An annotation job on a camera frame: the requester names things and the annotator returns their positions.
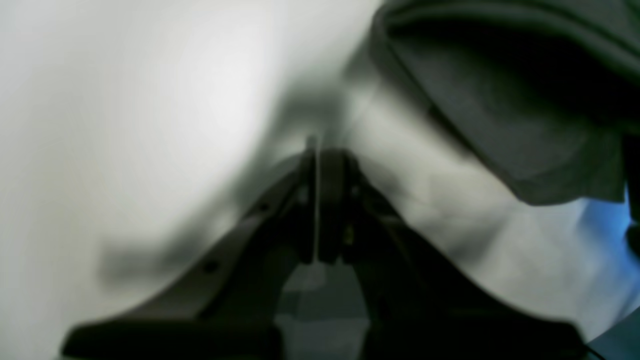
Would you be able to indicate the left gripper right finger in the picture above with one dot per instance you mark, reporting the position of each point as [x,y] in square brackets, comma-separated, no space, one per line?
[420,305]

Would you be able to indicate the grey T-shirt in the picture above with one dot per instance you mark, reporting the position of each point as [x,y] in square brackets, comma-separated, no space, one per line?
[544,92]

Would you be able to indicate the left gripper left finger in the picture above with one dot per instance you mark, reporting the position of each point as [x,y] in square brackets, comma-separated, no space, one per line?
[223,307]

